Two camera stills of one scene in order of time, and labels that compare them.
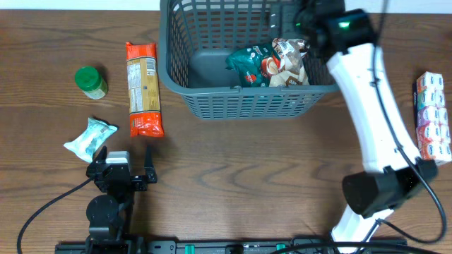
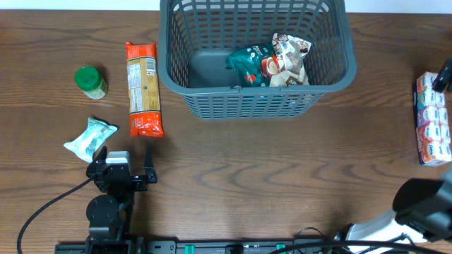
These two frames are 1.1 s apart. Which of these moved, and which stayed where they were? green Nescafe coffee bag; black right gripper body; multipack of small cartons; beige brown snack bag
Moved: black right gripper body
Stayed: green Nescafe coffee bag; beige brown snack bag; multipack of small cartons
